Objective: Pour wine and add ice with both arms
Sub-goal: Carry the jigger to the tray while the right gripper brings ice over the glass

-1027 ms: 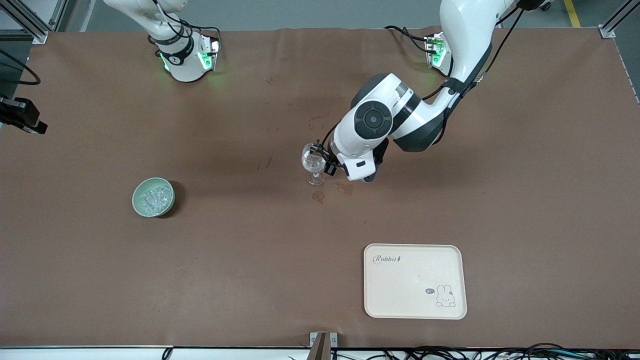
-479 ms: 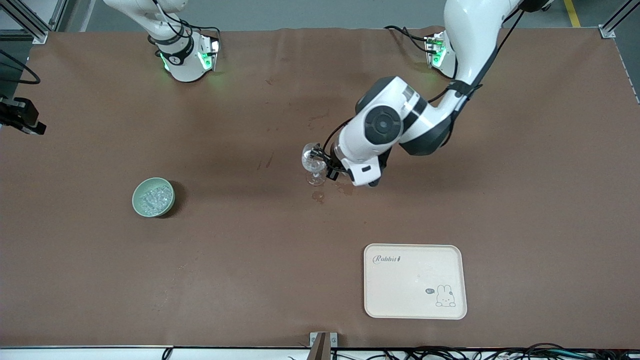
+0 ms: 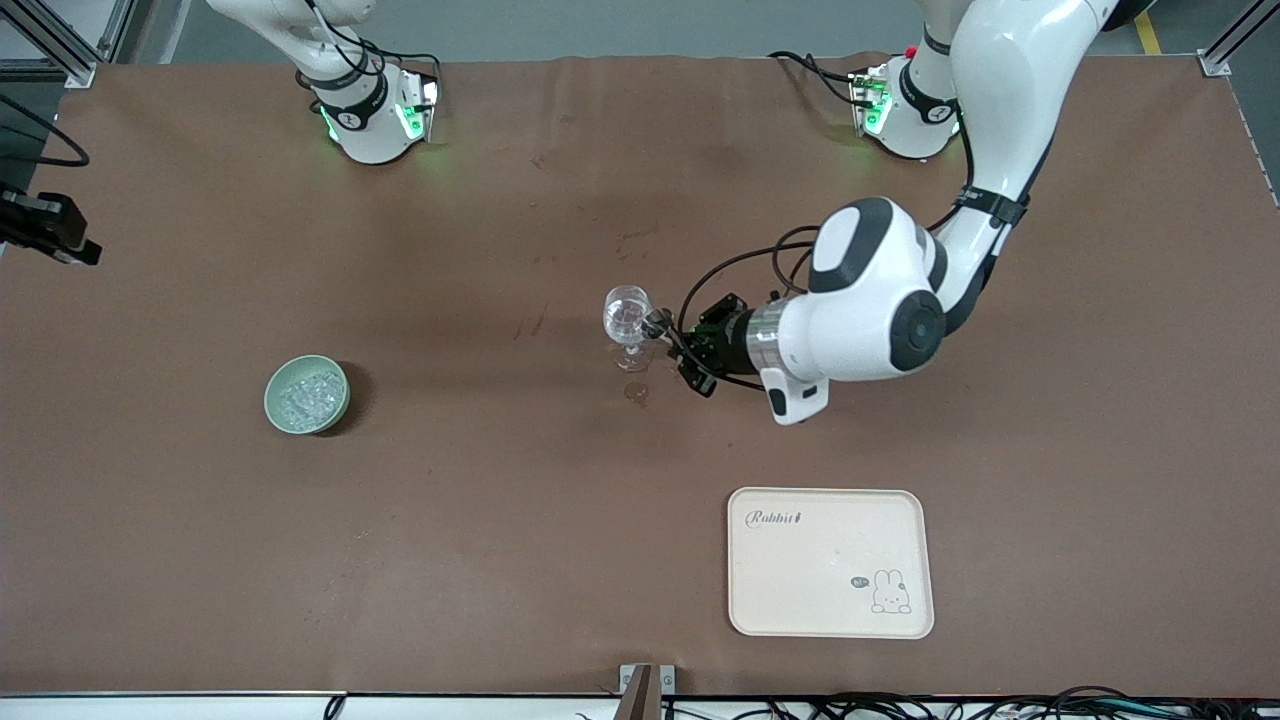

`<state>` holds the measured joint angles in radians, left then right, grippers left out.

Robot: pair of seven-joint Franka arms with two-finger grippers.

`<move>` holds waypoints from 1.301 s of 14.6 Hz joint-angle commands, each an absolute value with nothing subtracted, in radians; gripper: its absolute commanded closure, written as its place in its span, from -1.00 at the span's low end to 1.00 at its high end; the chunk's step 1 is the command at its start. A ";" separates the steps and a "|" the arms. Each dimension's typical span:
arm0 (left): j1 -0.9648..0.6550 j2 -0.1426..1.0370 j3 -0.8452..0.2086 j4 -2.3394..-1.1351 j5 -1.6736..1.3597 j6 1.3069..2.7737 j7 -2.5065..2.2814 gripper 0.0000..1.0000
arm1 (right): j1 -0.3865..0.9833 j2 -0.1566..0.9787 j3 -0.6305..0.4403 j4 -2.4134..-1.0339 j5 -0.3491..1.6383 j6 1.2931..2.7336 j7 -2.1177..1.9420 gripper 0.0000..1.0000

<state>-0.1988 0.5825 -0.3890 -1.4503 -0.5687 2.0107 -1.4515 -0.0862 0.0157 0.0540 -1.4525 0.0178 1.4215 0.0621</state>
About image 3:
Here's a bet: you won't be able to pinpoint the black cable bundle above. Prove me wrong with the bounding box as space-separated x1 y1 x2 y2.
660 686 1280 720

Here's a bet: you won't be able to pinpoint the cream rabbit print tray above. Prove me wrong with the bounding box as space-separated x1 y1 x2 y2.
727 486 936 641

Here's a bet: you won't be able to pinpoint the clear wine glass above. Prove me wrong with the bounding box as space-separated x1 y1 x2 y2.
602 285 656 373

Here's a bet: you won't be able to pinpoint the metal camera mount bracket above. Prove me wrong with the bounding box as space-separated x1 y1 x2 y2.
618 663 676 720

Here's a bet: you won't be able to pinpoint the black right arm base cable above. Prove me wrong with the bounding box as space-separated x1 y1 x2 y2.
340 38 443 101

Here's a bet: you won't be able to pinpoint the black arm base cable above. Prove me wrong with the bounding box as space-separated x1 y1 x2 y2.
768 48 871 109
340 38 443 101

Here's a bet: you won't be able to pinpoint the pale green bowl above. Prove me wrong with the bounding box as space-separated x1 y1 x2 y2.
264 354 351 437

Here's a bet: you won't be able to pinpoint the clear ice cubes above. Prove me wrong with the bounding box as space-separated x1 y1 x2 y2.
280 370 339 426

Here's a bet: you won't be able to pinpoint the brown table cover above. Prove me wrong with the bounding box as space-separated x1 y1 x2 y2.
0 52 1280 698

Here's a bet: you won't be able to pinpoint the aluminium frame post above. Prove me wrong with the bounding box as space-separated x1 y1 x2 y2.
1200 0 1280 79
0 0 151 89

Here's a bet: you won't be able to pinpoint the black left arm base cable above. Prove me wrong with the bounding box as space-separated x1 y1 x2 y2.
768 48 871 109

